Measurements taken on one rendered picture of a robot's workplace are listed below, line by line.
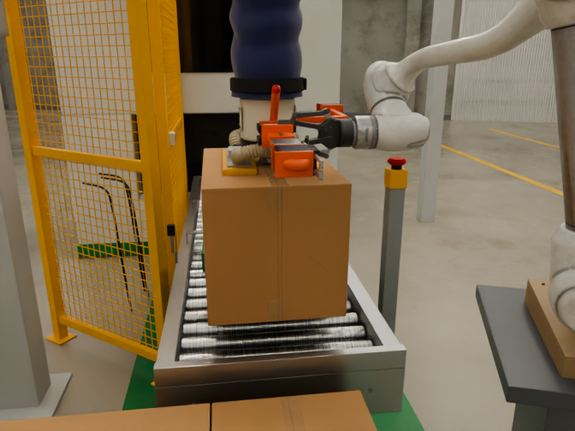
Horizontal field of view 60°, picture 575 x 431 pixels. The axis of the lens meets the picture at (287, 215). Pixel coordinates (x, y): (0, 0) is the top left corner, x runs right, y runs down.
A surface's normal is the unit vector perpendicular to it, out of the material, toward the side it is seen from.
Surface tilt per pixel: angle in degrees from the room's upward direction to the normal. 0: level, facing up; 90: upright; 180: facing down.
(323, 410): 0
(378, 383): 90
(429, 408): 0
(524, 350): 0
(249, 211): 90
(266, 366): 90
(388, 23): 90
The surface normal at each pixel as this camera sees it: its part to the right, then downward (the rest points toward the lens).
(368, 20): -0.22, 0.29
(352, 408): 0.00, -0.95
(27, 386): 0.13, 0.30
